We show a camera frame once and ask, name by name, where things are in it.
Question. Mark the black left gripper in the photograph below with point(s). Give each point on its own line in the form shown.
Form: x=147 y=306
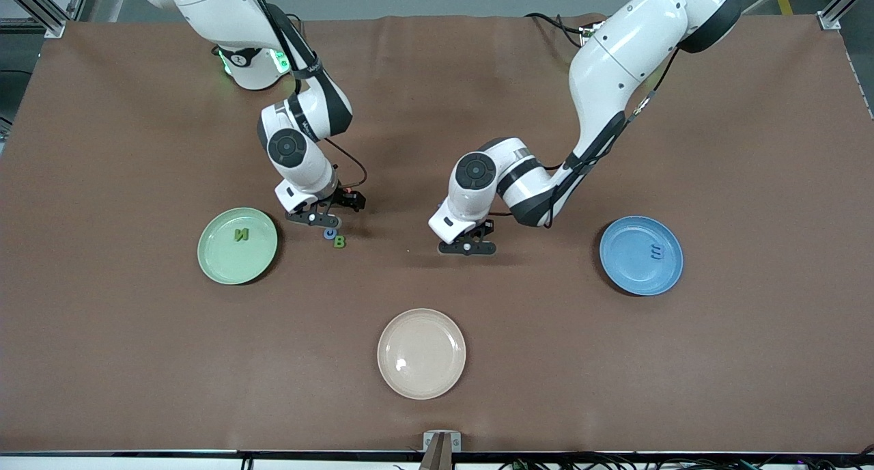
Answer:
x=484 y=229

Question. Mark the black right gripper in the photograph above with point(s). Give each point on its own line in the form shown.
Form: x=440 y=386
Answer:
x=343 y=199

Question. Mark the green foam letter N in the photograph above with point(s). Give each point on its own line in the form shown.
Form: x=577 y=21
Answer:
x=242 y=234

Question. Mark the blue foam letter m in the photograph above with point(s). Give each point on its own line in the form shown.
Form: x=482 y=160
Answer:
x=657 y=253

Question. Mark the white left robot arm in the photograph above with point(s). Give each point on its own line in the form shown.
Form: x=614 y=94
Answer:
x=614 y=60

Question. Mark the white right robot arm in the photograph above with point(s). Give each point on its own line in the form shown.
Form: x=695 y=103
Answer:
x=205 y=12

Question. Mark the beige plate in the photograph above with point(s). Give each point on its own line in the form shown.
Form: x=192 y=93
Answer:
x=421 y=354

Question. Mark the green plate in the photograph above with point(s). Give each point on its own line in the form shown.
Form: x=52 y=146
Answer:
x=225 y=258

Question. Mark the blue plate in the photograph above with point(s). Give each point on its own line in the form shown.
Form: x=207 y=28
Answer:
x=635 y=265

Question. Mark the brown table cover sheet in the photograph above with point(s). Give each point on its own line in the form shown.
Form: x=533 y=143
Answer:
x=136 y=361

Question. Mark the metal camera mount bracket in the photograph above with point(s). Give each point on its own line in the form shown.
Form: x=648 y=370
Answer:
x=442 y=443

